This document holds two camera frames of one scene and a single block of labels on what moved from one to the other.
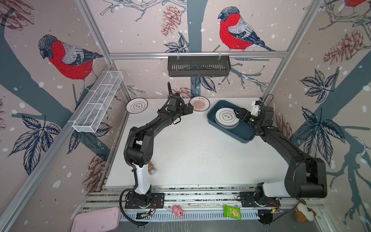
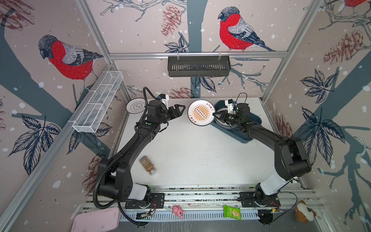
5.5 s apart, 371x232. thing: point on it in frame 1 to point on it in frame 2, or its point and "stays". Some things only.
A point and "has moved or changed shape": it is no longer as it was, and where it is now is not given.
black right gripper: (244, 112) to (225, 114)
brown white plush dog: (303, 213) stays
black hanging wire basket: (199, 66) stays
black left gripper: (185, 111) to (176, 110)
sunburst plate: (200, 103) has moved or changed shape
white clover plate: (226, 118) stays
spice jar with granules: (151, 169) stays
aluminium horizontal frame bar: (274, 55) stays
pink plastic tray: (107, 220) stays
